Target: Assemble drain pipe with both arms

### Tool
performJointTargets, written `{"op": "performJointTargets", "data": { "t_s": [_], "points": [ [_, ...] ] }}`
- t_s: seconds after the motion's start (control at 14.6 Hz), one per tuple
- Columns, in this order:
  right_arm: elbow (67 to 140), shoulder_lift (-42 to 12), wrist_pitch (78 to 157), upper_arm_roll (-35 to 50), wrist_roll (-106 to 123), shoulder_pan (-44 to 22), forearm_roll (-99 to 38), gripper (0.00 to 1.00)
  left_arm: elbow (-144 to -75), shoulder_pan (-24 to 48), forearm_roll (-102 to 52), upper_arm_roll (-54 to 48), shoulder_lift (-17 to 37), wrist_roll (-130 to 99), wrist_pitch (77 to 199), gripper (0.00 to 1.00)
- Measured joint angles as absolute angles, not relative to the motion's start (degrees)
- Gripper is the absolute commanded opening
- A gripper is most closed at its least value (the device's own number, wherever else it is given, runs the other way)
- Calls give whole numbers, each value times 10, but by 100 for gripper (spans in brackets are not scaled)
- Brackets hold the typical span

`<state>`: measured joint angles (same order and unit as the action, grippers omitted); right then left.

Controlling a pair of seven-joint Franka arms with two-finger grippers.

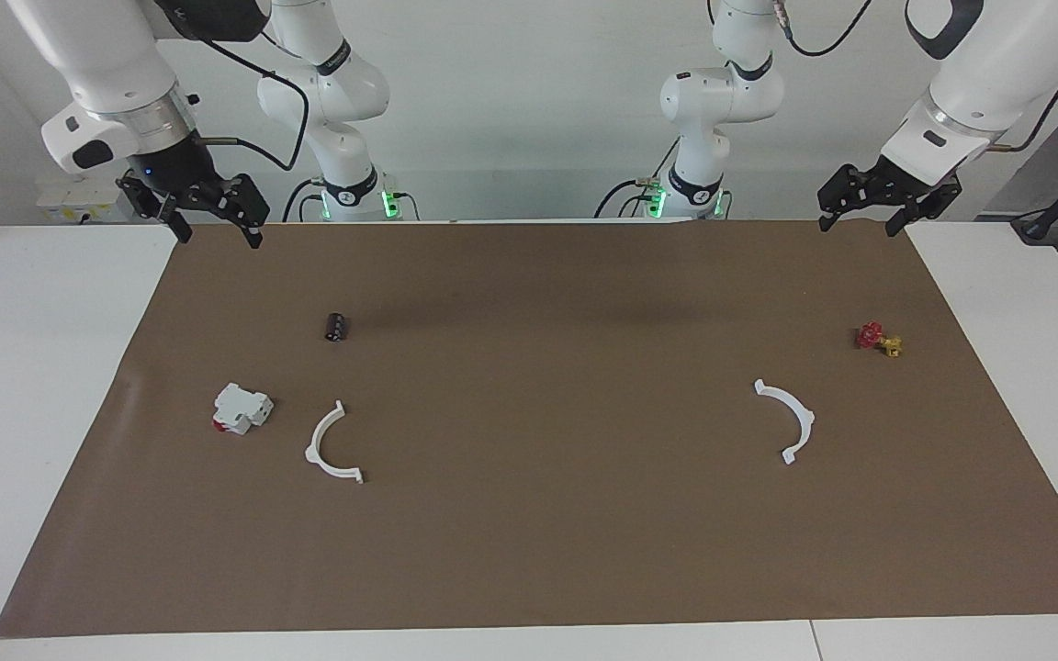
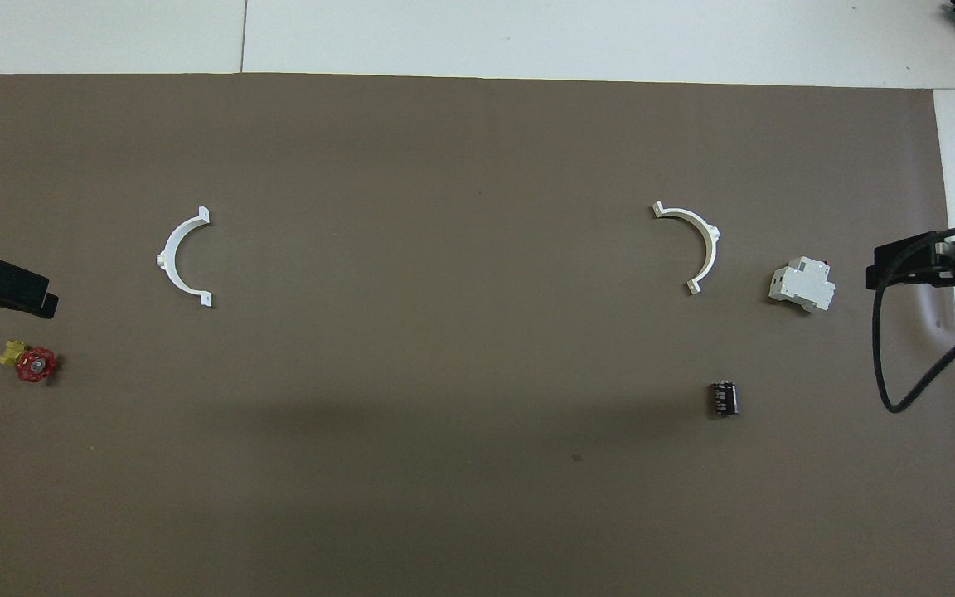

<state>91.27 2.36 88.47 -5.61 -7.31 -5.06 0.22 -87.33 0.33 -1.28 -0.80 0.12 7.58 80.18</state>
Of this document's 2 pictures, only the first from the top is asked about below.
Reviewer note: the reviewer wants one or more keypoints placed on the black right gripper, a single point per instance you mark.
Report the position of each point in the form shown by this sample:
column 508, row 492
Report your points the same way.
column 175, row 170

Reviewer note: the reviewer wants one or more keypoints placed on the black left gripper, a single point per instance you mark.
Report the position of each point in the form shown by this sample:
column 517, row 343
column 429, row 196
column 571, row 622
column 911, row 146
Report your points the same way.
column 896, row 184

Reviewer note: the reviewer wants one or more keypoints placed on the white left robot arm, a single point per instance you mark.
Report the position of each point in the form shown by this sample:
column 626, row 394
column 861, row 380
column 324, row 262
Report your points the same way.
column 722, row 92

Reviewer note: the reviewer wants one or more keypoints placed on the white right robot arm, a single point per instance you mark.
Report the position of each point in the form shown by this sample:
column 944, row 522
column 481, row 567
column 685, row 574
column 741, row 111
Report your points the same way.
column 106, row 55

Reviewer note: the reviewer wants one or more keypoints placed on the red and yellow valve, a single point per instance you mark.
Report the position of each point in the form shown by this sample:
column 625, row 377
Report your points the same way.
column 871, row 336

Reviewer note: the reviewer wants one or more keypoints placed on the black cylindrical capacitor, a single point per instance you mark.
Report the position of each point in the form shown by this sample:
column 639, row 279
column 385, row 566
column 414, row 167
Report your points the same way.
column 337, row 328

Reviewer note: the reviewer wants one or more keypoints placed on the white circuit breaker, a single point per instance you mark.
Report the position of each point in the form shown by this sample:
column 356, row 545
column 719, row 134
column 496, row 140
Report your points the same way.
column 240, row 408

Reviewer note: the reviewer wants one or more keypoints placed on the brown table mat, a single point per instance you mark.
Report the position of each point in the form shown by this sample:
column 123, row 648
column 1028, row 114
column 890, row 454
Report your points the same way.
column 529, row 514

